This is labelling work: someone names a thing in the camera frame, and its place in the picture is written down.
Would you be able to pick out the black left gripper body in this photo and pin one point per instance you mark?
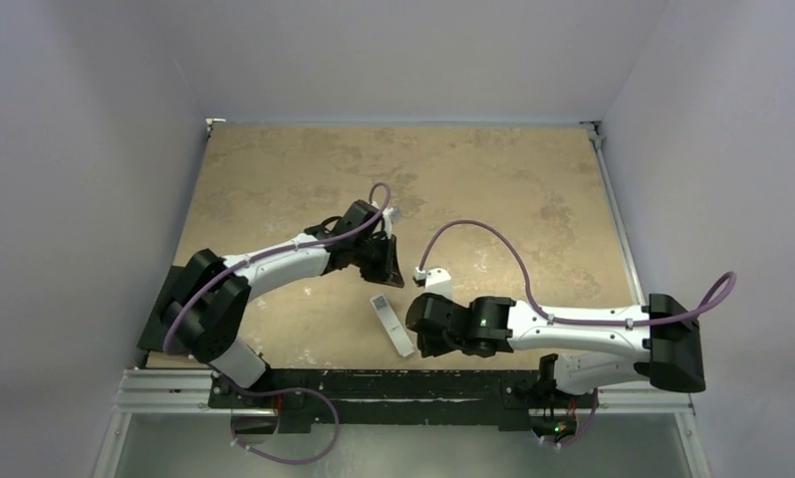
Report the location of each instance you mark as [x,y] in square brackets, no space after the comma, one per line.
[372,257]

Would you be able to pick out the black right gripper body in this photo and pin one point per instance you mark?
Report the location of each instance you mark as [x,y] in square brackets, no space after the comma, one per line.
[420,320]

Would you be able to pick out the white remote control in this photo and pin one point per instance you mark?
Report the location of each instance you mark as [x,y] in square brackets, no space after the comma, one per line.
[392,326]

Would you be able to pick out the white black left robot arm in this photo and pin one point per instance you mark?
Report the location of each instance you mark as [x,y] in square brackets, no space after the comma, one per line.
[200,307]

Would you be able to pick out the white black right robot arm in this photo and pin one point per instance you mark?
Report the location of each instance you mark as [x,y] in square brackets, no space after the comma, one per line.
[604,346]

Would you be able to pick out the black mat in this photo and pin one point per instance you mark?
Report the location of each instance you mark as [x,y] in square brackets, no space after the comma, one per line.
[163,312]

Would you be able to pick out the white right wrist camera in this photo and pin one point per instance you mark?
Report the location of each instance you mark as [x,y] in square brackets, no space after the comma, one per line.
[434,280]

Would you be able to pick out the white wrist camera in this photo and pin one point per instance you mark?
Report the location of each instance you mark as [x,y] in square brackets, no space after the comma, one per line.
[434,280]
[392,214]

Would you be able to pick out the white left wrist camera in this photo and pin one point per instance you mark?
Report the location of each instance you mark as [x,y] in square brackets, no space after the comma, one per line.
[392,214]

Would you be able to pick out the aluminium frame rail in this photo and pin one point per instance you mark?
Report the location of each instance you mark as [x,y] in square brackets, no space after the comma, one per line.
[692,451]

